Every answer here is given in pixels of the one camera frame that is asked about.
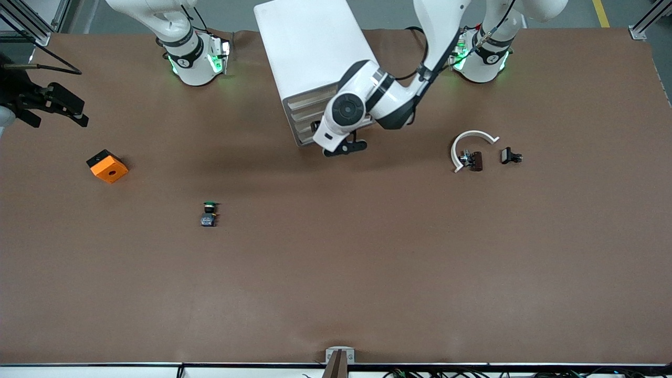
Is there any orange and black button box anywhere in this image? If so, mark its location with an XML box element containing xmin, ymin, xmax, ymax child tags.
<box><xmin>86</xmin><ymin>149</ymin><xmax>129</xmax><ymax>184</ymax></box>

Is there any brown table cover sheet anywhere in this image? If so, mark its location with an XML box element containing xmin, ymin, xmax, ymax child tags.
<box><xmin>0</xmin><ymin>27</ymin><xmax>672</xmax><ymax>365</ymax></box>

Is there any dark brown terminal block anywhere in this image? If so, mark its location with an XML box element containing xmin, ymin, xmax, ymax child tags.
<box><xmin>458</xmin><ymin>150</ymin><xmax>484</xmax><ymax>172</ymax></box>

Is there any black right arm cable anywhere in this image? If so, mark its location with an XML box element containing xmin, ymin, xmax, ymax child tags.
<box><xmin>0</xmin><ymin>8</ymin><xmax>83</xmax><ymax>76</ymax></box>

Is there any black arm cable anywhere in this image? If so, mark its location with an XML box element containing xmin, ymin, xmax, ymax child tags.
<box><xmin>0</xmin><ymin>8</ymin><xmax>83</xmax><ymax>76</ymax></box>
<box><xmin>391</xmin><ymin>0</ymin><xmax>518</xmax><ymax>82</ymax></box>

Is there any aluminium frame profile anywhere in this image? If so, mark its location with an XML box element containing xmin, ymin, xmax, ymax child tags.
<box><xmin>0</xmin><ymin>0</ymin><xmax>72</xmax><ymax>48</ymax></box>
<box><xmin>628</xmin><ymin>0</ymin><xmax>672</xmax><ymax>41</ymax></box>

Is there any white table edge rail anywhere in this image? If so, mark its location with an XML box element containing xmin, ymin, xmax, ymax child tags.
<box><xmin>0</xmin><ymin>362</ymin><xmax>672</xmax><ymax>378</ymax></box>

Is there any black left camera bracket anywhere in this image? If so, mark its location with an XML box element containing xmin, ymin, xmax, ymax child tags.
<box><xmin>323</xmin><ymin>140</ymin><xmax>369</xmax><ymax>158</ymax></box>

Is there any grey metal bracket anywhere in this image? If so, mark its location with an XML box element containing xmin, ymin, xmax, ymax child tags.
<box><xmin>325</xmin><ymin>346</ymin><xmax>355</xmax><ymax>364</ymax></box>

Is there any dark camera mount bar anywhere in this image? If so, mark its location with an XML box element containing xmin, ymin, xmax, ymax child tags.
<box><xmin>321</xmin><ymin>351</ymin><xmax>349</xmax><ymax>378</ymax></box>

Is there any white curved plastic ring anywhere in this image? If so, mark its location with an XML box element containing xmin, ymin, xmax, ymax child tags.
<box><xmin>450</xmin><ymin>130</ymin><xmax>500</xmax><ymax>174</ymax></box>

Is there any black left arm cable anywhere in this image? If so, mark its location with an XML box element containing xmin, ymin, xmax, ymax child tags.
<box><xmin>391</xmin><ymin>0</ymin><xmax>518</xmax><ymax>82</ymax></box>

